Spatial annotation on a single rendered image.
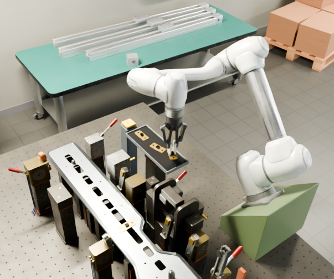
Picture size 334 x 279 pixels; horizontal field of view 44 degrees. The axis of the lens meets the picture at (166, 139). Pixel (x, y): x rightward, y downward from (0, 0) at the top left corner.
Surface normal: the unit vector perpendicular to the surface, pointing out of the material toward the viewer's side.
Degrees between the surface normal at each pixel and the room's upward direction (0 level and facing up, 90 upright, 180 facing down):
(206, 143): 0
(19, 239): 0
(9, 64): 90
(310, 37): 90
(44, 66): 0
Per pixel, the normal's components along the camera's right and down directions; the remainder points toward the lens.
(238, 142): 0.04, -0.77
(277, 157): -0.59, 0.06
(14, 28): 0.58, 0.53
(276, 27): -0.72, 0.42
